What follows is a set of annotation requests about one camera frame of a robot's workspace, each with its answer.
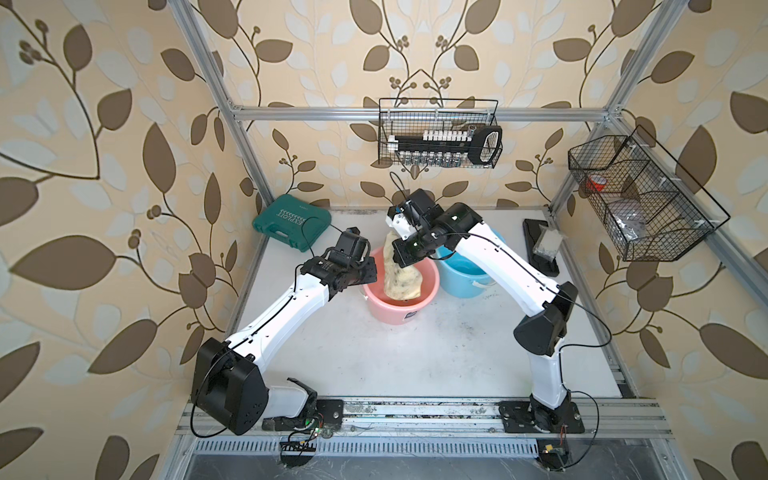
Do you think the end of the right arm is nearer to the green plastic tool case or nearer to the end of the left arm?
the end of the left arm

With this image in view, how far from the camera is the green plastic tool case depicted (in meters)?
1.10

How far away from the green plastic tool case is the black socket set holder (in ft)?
1.48

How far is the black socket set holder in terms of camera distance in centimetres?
82
